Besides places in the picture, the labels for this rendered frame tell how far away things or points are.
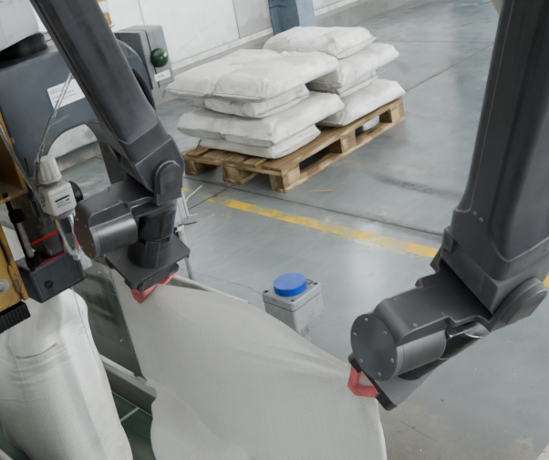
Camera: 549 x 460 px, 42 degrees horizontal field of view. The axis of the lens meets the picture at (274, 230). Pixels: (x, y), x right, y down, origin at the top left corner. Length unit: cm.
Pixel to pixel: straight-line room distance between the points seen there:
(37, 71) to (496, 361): 181
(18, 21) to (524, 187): 75
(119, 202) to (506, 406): 163
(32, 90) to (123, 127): 25
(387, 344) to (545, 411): 171
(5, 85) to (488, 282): 69
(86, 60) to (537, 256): 48
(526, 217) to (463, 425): 172
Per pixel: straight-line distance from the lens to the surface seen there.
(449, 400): 230
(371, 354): 60
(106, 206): 87
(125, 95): 81
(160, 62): 113
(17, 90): 103
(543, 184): 50
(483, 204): 52
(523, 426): 222
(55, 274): 109
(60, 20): 75
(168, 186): 86
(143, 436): 179
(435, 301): 60
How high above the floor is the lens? 150
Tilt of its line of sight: 26 degrees down
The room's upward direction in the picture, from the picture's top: 11 degrees counter-clockwise
